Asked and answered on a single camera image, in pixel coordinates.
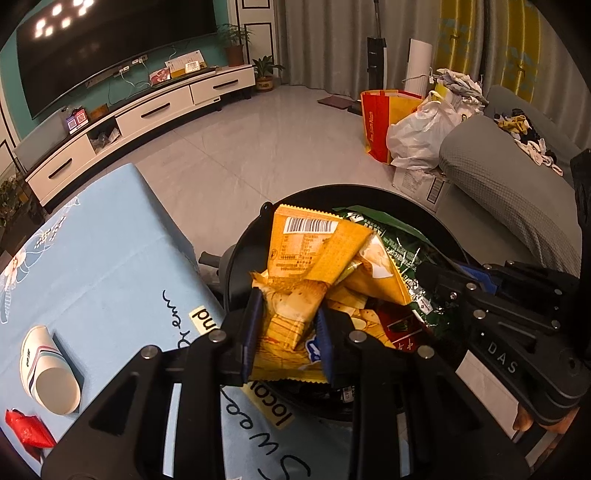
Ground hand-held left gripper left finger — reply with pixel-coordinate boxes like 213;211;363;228
41;286;266;480

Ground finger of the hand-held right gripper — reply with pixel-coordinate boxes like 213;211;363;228
455;259;580;305
417;262;560;333

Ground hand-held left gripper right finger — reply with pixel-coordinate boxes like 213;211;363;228
315;307;532;480

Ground green snack bag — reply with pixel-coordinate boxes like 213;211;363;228
332;205;451;337

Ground red wrapper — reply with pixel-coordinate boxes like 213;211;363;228
381;311;428;354

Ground black bin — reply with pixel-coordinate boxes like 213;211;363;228
198;184;469;423

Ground yellow snack bag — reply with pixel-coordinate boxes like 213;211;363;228
249;203;414;386

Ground person's right hand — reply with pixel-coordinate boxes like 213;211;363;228
512;401;571;438

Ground grey sofa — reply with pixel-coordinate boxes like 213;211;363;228
438;84;591;278

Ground cardboard box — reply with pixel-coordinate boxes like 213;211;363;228
392;164;455;214

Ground blue flowered tablecloth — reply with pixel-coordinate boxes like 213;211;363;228
0;162;356;480

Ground white plastic bag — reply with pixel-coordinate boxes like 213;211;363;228
385;95;485;171

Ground clothes on sofa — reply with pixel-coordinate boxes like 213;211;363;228
494;108;564;176

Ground red yellow shopping bag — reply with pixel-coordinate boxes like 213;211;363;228
360;89;423;164

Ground pile of clothes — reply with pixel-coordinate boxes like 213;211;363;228
434;68;488;107

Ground dark floor mat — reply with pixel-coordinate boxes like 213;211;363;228
318;95;365;112

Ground white paper cup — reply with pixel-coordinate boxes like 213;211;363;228
18;324;82;416

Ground yellow curtain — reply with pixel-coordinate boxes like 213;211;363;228
436;0;568;100

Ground black upright vacuum cleaner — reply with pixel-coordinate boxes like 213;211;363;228
367;0;389;90

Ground white television cabinet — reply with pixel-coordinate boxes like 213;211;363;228
24;64;257;208

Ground red packet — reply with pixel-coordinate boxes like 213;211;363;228
4;408;57;449

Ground small potted plant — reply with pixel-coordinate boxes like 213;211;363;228
252;55;286;92

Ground grey curtain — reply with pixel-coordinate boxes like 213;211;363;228
281;0;444;90

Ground green leafy plants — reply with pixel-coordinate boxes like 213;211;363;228
0;173;44;241

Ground white papers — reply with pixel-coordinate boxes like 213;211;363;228
165;50;206;79

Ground large black television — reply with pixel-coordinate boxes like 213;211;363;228
16;0;220;120

